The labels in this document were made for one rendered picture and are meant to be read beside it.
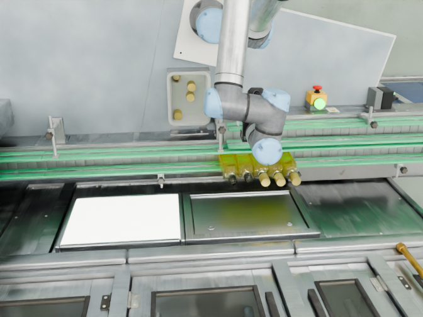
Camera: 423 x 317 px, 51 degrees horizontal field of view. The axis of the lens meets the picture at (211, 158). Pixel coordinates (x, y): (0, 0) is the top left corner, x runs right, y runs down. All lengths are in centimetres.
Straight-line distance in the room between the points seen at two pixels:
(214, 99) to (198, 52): 73
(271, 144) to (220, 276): 50
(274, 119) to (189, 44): 76
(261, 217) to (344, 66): 76
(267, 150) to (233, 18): 35
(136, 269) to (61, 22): 99
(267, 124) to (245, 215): 59
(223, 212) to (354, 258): 49
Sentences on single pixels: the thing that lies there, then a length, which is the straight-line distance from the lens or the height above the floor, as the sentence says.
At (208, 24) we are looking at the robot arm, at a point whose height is 100.
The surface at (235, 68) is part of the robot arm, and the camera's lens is 115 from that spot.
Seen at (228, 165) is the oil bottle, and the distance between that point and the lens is 169.
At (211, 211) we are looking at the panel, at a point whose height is 113.
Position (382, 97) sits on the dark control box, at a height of 83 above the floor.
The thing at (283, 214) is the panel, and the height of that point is 118.
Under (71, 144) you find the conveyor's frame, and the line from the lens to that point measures 188.
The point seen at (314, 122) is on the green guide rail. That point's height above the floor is 91.
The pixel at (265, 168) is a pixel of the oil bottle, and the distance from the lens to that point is 169.
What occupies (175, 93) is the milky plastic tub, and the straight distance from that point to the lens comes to 188.
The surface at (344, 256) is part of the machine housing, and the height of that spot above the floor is 142.
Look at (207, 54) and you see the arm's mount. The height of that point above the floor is 78.
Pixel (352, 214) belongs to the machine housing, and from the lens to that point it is 183.
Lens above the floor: 258
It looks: 65 degrees down
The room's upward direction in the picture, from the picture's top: 167 degrees clockwise
